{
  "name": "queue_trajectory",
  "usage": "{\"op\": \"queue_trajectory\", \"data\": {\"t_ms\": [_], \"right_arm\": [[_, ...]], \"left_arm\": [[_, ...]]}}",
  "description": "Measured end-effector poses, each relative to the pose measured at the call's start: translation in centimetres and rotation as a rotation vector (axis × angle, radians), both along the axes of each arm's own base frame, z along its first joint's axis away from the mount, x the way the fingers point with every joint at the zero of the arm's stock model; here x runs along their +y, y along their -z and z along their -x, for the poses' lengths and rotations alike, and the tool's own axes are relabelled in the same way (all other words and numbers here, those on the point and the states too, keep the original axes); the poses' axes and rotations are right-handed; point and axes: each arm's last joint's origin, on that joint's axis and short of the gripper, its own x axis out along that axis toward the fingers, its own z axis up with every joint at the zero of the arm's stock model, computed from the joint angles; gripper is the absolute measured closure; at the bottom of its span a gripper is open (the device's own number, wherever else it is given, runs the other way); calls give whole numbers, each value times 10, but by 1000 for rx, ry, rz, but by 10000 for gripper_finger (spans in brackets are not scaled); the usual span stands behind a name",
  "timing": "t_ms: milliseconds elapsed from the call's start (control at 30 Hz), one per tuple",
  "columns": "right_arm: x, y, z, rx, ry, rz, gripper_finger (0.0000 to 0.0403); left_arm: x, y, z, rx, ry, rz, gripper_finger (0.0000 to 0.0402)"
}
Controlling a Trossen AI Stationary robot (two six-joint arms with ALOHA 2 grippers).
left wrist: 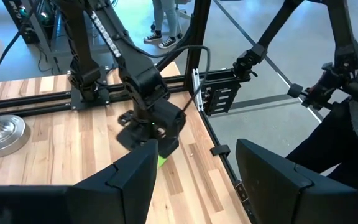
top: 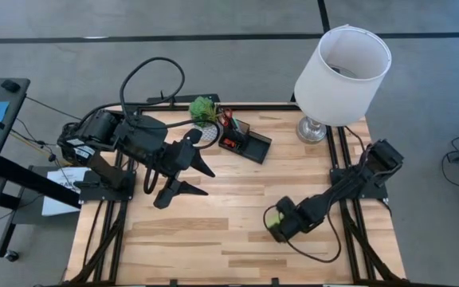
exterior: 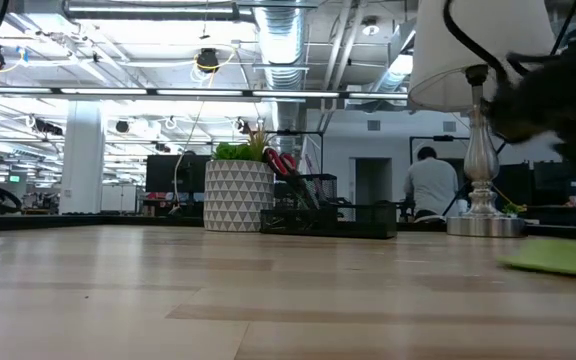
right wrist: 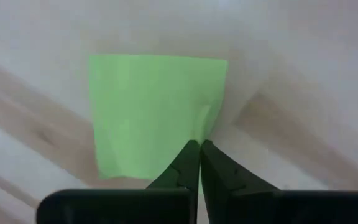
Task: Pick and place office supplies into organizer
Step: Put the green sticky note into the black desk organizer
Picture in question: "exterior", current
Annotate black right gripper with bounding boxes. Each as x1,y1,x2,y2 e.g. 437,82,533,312
484,29,576,254

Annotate green sticky note pad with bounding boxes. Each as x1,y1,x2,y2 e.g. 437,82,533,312
497,237,576,280

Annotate purple pen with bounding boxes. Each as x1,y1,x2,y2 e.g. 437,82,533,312
303,153,320,201

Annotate black mesh desk organizer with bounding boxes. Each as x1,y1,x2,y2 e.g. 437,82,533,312
260,173,399,240

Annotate white shade table lamp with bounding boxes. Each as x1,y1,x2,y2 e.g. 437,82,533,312
407,0,557,239

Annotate person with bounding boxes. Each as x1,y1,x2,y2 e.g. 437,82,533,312
402,145,462,224

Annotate succulent in patterned pot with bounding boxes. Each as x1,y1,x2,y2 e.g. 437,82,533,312
202,127,277,233

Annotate overhead light bar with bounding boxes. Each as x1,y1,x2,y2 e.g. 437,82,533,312
0,86,409,102

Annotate black background monitor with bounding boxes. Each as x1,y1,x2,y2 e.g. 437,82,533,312
145,154,212,194

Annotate white pillar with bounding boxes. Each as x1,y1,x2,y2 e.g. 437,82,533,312
59,99,105,215

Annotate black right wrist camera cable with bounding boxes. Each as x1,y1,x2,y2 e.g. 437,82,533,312
441,0,512,85

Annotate red-handled scissors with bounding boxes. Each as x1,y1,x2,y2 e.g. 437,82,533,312
262,147,322,211

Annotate silver ventilation duct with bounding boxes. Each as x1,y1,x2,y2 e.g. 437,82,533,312
252,0,312,151

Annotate black overhead camera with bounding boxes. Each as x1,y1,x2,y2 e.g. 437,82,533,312
195,47,222,74

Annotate black aluminium table frame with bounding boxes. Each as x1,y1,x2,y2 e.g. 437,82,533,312
0,212,204,234

